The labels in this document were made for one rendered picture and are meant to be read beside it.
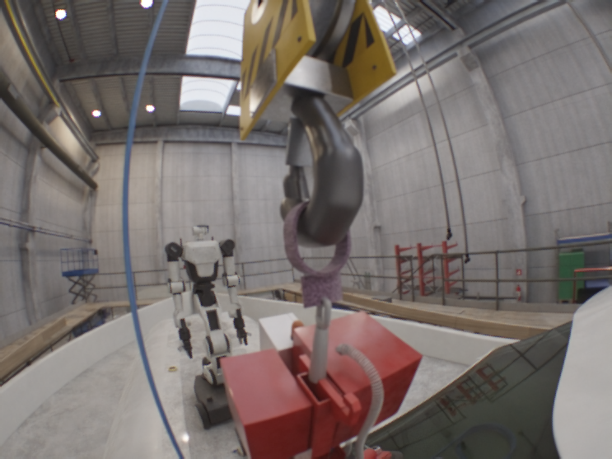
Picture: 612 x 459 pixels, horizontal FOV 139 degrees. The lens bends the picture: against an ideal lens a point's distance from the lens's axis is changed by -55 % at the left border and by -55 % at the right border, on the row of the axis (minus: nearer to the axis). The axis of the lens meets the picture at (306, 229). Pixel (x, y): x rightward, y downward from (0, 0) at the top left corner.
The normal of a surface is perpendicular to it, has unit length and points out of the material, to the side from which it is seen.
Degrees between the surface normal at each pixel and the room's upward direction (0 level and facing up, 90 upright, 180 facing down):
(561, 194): 90
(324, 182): 94
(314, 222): 108
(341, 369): 20
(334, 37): 139
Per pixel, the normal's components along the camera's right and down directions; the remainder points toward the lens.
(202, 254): 0.62, -0.11
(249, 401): 0.04, -0.98
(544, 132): -0.88, 0.05
